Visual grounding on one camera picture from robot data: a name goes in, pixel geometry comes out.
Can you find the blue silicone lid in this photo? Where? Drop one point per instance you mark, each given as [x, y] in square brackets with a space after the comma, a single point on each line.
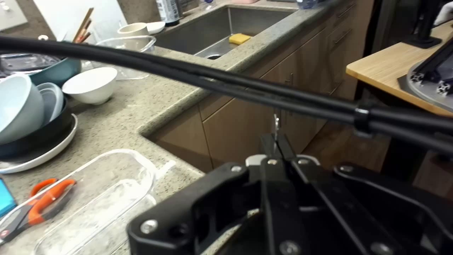
[7, 200]

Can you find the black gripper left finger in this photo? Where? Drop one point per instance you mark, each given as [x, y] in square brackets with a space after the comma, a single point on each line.
[188, 221]

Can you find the white plate under bowls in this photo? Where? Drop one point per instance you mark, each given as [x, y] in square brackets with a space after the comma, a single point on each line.
[42, 156]

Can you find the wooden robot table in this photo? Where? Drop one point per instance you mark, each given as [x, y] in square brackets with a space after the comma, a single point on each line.
[382, 70]

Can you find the small white bowl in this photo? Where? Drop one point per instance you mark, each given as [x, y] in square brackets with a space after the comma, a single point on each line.
[92, 87]

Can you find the kitchen sink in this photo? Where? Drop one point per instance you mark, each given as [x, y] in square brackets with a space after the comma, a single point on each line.
[208, 34]

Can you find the clear plastic container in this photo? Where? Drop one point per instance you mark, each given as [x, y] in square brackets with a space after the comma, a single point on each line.
[109, 192]

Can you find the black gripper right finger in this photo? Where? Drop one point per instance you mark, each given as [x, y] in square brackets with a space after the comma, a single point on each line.
[349, 210]

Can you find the orange handled scissors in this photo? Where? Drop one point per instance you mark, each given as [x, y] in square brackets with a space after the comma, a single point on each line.
[46, 199]

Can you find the yellow sponge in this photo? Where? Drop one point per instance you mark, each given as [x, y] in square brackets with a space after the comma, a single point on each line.
[238, 39]

